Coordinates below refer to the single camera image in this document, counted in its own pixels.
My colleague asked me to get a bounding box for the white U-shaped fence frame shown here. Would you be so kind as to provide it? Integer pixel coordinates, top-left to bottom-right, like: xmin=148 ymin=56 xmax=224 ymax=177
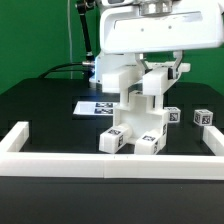
xmin=0 ymin=122 xmax=224 ymax=180

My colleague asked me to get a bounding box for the white chair back frame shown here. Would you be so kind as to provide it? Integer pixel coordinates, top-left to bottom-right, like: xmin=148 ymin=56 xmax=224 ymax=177
xmin=102 ymin=62 xmax=190 ymax=96

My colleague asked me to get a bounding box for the black cable bundle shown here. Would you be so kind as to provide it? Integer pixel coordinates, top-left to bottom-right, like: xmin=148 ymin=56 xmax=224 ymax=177
xmin=38 ymin=61 xmax=98 ymax=80

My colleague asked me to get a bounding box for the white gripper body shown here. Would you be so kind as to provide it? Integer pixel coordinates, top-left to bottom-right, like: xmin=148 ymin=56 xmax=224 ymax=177
xmin=100 ymin=1 xmax=224 ymax=54

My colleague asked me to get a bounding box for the white chair seat part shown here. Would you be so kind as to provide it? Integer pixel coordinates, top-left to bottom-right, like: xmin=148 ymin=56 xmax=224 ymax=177
xmin=113 ymin=90 xmax=168 ymax=148

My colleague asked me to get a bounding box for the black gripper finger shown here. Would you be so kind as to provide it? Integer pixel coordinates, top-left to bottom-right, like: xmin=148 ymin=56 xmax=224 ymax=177
xmin=135 ymin=53 xmax=148 ymax=72
xmin=168 ymin=51 xmax=183 ymax=80

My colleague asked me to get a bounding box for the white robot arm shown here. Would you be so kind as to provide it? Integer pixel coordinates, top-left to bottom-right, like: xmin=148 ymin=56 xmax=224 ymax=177
xmin=93 ymin=0 xmax=224 ymax=83

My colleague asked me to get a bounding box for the white tag sheet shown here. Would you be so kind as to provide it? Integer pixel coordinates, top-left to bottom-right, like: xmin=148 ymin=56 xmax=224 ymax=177
xmin=73 ymin=101 xmax=116 ymax=116

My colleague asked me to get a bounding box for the black jointed camera mount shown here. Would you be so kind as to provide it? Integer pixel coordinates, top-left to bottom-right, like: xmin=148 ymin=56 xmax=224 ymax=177
xmin=75 ymin=0 xmax=100 ymax=68

